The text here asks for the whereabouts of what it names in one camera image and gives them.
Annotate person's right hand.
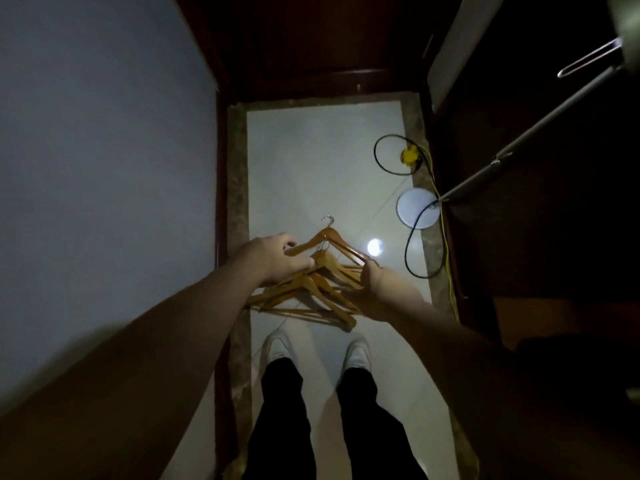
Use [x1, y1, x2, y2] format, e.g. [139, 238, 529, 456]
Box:
[358, 259, 427, 324]

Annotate person's left hand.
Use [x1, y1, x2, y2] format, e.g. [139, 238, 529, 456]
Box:
[227, 233, 316, 288]

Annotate wooden clothes hanger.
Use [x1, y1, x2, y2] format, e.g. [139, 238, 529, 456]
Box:
[283, 215, 375, 268]
[246, 273, 363, 316]
[260, 241, 366, 296]
[256, 282, 358, 330]

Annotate person's right forearm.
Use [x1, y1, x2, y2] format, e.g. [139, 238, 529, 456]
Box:
[392, 297, 640, 480]

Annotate person's left forearm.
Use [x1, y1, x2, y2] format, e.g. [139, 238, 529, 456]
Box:
[0, 267, 253, 480]

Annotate white right shoe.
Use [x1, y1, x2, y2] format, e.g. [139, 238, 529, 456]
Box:
[342, 335, 372, 375]

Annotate white shoe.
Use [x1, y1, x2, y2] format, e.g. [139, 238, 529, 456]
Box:
[342, 335, 372, 375]
[262, 329, 297, 368]

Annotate white left shoe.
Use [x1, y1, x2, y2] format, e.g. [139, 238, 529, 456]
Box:
[262, 329, 297, 368]

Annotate white round lamp base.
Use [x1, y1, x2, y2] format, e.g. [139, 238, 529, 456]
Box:
[395, 188, 442, 230]

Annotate black trousers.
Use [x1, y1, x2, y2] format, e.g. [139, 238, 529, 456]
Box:
[242, 357, 429, 480]

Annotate dark wooden wardrobe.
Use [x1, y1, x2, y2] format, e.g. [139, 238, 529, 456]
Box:
[422, 0, 640, 480]

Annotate metal closet rod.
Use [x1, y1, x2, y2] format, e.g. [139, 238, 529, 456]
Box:
[438, 64, 624, 204]

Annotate dark wooden door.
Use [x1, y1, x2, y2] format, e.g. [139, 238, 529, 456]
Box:
[174, 0, 437, 103]

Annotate white wardrobe panel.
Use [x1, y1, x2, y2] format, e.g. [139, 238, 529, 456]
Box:
[428, 0, 509, 113]

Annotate black lamp cable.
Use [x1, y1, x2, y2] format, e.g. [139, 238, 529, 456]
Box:
[403, 199, 447, 280]

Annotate yellow cable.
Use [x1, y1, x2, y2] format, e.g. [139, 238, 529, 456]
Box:
[416, 143, 460, 324]

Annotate black looped cable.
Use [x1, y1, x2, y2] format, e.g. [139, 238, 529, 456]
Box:
[373, 134, 432, 176]

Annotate metal wire hanger hook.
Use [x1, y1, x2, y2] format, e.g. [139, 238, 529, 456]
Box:
[556, 37, 624, 79]

